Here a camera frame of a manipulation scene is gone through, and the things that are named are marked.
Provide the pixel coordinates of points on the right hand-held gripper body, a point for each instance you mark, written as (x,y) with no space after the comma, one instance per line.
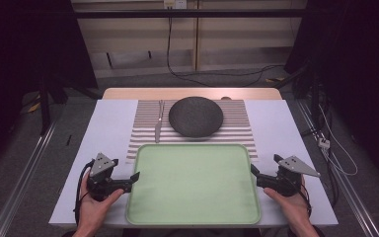
(292,166)

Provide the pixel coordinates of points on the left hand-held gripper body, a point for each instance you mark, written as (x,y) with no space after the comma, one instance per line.
(101,166)

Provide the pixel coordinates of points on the person's right hand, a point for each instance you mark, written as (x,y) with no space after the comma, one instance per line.
(294,209)

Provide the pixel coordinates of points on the person's left hand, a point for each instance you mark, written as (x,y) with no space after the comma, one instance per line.
(92,214)

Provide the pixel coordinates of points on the white power adapter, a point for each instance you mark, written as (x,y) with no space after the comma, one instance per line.
(323,142)

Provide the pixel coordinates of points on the black pen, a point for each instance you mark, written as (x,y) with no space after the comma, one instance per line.
(68,140)

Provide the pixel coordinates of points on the striped beige placemat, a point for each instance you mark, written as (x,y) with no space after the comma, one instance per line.
(237,131)

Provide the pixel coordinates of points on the metal fork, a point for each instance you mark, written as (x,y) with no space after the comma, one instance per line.
(159,123)

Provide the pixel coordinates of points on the light green tray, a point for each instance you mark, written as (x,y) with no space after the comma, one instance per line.
(194,187)

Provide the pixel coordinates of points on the yellow floor tape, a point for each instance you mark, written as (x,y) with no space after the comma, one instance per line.
(275,79)
(34,107)

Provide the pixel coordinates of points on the black metal stand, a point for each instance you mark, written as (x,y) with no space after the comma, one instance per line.
(44,105)

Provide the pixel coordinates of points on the dark grey speckled bowl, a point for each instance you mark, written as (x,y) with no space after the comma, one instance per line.
(195,116)

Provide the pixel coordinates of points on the black curtain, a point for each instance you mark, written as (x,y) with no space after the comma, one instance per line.
(352,49)
(29,46)

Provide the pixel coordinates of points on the metal floor rail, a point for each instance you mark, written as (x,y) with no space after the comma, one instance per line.
(345,191)
(23,184)

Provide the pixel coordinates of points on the white wall socket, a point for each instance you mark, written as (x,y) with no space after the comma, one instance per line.
(175,3)

